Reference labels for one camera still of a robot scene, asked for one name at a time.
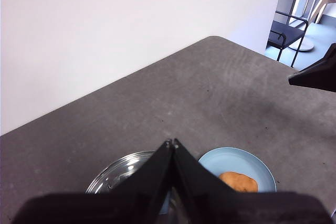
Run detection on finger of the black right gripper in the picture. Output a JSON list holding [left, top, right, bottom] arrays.
[[288, 42, 336, 92]]

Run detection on black metal frame chair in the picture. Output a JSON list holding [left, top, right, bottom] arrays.
[[267, 10, 310, 68]]

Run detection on brown potato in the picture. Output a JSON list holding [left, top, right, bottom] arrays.
[[218, 171, 259, 193]]

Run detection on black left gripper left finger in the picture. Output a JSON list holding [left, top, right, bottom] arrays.
[[12, 139, 173, 224]]

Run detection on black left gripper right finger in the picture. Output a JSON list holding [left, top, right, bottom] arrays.
[[172, 138, 334, 224]]

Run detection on light blue round plate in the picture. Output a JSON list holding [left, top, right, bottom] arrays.
[[198, 147, 277, 194]]

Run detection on glass lid with green knob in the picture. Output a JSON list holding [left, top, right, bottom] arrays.
[[85, 150, 158, 195]]

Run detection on white round table base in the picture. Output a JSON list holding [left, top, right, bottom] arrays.
[[288, 37, 314, 52]]

